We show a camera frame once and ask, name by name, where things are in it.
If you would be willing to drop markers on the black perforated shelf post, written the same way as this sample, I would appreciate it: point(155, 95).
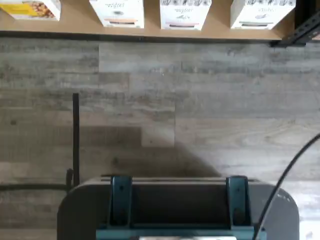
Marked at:
point(302, 30)

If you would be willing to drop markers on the wooden shelf board with boxes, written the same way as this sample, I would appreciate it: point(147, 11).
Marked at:
point(75, 25)

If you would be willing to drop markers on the white box orange strip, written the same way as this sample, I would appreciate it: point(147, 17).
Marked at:
point(120, 15)

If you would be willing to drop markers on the black thin rod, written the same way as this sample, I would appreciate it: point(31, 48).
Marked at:
point(76, 137)

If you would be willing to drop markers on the black metal shelf beam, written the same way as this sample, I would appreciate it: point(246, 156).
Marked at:
point(125, 37)

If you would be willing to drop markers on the white box pink strip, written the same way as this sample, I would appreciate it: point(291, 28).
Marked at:
point(183, 17)

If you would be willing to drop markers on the yellow purely elizabeth box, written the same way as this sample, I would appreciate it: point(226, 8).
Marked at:
point(30, 10)

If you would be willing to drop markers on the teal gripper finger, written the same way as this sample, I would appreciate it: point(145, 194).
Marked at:
point(121, 200)
point(237, 200)

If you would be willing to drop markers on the white box green strip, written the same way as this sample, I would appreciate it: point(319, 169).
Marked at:
point(260, 17)

